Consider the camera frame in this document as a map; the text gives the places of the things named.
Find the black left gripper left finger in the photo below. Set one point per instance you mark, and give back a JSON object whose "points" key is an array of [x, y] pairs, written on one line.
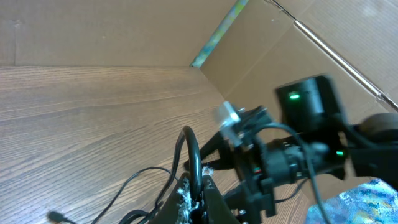
{"points": [[179, 205]]}

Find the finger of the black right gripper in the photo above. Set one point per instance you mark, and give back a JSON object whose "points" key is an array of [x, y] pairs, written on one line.
{"points": [[225, 151]]}

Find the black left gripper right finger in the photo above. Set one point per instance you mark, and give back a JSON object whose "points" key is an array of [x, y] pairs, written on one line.
{"points": [[213, 208]]}

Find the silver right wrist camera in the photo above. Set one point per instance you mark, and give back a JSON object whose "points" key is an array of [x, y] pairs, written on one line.
{"points": [[229, 123]]}

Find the cardboard back panel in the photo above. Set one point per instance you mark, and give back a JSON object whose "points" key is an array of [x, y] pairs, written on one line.
{"points": [[107, 32]]}

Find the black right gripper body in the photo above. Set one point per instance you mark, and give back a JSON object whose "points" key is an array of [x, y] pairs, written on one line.
{"points": [[255, 193]]}

